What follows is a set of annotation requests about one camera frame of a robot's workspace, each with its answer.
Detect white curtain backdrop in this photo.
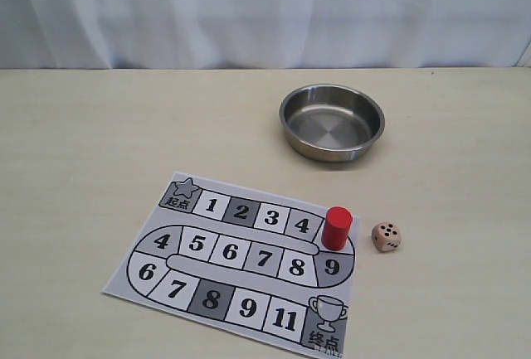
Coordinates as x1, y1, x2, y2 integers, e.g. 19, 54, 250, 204
1, 0, 530, 69

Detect stainless steel round bowl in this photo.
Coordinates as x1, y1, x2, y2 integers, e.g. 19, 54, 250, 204
279, 84, 385, 163

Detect printed paper game board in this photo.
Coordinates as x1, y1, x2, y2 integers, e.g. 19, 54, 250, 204
104, 172, 361, 358

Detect red cylinder game piece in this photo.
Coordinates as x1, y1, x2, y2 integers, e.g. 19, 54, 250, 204
321, 206, 353, 251

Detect beige wooden die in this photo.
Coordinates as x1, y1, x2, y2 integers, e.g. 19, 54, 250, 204
371, 221, 402, 252

